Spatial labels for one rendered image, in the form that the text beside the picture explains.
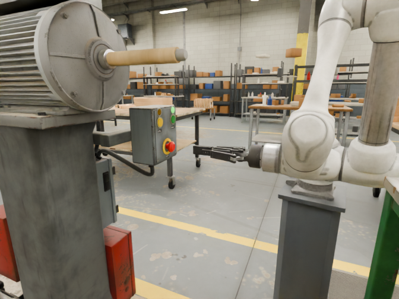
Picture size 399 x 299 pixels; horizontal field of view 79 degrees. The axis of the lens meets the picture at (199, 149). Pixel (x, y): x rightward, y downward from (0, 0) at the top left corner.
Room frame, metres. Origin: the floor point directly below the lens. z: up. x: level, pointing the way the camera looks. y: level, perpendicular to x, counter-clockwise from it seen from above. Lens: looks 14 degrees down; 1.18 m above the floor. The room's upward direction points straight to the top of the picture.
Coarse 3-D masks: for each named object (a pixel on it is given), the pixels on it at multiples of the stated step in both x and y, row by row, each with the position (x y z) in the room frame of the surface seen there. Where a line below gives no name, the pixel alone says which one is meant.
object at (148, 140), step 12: (132, 108) 0.82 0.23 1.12; (144, 108) 0.81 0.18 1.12; (156, 108) 0.82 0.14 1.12; (168, 108) 0.89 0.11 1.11; (132, 120) 0.82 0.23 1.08; (144, 120) 0.80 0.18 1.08; (156, 120) 0.81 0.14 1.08; (168, 120) 0.88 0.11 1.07; (132, 132) 0.83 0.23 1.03; (144, 132) 0.81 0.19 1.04; (156, 132) 0.80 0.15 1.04; (168, 132) 0.87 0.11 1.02; (132, 144) 0.83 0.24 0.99; (144, 144) 0.81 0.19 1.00; (156, 144) 0.80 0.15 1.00; (96, 156) 0.84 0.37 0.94; (120, 156) 0.85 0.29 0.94; (132, 156) 0.83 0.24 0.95; (144, 156) 0.81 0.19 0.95; (156, 156) 0.80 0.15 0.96; (168, 156) 0.87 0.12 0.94
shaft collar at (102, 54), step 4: (100, 52) 0.60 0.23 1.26; (104, 52) 0.59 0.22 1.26; (108, 52) 0.60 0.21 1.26; (100, 56) 0.59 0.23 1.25; (104, 56) 0.59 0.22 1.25; (100, 60) 0.59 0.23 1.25; (104, 60) 0.59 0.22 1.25; (100, 64) 0.60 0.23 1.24; (104, 64) 0.59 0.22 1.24; (108, 64) 0.60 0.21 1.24; (104, 68) 0.61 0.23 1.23; (108, 68) 0.60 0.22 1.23; (112, 68) 0.61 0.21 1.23
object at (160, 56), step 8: (160, 48) 0.55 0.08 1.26; (168, 48) 0.53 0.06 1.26; (176, 48) 0.53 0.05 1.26; (112, 56) 0.59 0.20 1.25; (120, 56) 0.58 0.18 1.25; (128, 56) 0.57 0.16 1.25; (136, 56) 0.56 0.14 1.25; (144, 56) 0.55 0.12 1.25; (152, 56) 0.54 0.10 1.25; (160, 56) 0.54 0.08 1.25; (168, 56) 0.53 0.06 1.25; (112, 64) 0.60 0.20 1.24; (120, 64) 0.59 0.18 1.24; (128, 64) 0.58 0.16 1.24; (136, 64) 0.57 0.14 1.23; (144, 64) 0.57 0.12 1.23; (152, 64) 0.56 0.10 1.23
